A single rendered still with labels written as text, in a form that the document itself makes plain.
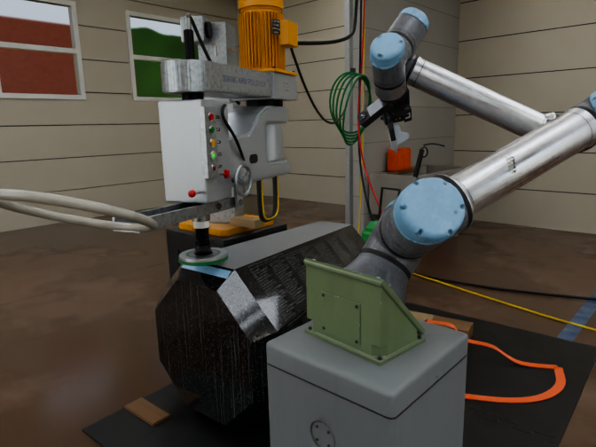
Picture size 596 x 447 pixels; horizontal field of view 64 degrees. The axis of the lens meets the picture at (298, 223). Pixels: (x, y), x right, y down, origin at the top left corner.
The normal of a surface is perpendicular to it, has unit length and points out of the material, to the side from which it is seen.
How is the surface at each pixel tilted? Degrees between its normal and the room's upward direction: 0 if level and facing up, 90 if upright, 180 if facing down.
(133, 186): 90
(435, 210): 62
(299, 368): 90
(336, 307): 90
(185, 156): 90
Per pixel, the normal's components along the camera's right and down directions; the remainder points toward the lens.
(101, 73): 0.74, 0.12
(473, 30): -0.67, 0.17
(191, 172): -0.39, 0.20
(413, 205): 0.02, -0.28
